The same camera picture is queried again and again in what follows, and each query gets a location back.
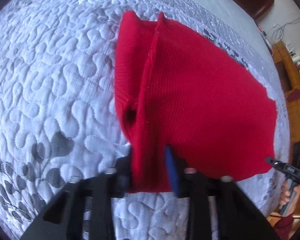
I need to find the red knit garment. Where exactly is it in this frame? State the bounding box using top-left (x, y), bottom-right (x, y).
top-left (114, 11), bottom-right (277, 192)

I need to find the red sleeved right forearm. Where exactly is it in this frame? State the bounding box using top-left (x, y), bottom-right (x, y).
top-left (273, 204), bottom-right (300, 240)

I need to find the person's right hand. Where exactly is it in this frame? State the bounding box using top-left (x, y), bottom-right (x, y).
top-left (279, 180), bottom-right (300, 206)

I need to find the wicker rattan furniture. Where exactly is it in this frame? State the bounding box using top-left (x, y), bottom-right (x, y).
top-left (272, 41), bottom-right (300, 215)

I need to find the white grey quilted bedspread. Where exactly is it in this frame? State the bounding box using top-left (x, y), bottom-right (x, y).
top-left (0, 0), bottom-right (289, 239)

